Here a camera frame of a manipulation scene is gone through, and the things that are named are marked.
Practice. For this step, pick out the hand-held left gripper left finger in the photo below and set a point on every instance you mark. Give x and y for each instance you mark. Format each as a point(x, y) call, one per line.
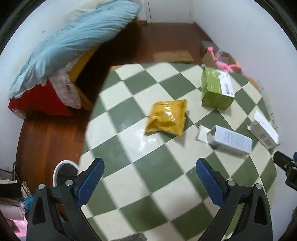
point(89, 180)

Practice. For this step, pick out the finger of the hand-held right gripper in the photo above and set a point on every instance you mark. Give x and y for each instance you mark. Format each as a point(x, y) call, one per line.
point(284, 161)
point(295, 155)

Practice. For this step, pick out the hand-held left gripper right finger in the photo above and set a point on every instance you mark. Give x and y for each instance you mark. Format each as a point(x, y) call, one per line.
point(210, 183)

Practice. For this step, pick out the white round trash bin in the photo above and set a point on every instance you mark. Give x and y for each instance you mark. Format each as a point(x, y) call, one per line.
point(56, 171)

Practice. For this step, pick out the yellow snack bag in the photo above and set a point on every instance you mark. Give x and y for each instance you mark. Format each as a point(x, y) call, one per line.
point(166, 118)

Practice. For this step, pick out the long plain white box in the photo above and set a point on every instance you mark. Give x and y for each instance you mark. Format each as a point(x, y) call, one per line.
point(265, 132)

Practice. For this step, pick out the white box with blue stripe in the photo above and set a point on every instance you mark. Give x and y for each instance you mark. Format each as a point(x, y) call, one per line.
point(232, 139)

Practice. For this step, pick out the green checkered tablecloth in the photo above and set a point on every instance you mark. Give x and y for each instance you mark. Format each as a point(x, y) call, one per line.
point(139, 173)

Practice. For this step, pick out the green white carton box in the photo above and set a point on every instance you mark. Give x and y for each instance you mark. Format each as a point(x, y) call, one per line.
point(214, 92)

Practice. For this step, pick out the pink white cloth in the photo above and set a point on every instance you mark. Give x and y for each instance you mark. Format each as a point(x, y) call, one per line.
point(11, 228)

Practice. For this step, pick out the red bed sheet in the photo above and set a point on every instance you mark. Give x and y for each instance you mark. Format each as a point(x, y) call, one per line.
point(39, 102)

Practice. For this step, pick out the pale patterned blanket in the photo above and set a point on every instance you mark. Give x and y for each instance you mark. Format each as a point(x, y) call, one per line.
point(66, 90)

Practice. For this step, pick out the brown floor mat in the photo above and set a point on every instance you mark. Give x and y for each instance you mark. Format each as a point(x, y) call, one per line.
point(174, 56)

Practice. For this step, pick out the light blue duvet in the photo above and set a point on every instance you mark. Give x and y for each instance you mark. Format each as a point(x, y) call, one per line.
point(69, 37)

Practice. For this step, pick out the white door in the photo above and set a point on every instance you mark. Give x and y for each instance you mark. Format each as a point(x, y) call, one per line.
point(170, 10)

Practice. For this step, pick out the white wall socket strip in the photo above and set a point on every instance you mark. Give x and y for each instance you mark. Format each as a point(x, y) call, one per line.
point(271, 113)

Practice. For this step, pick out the wooden bed frame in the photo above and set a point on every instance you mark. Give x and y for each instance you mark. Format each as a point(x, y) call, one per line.
point(80, 67)

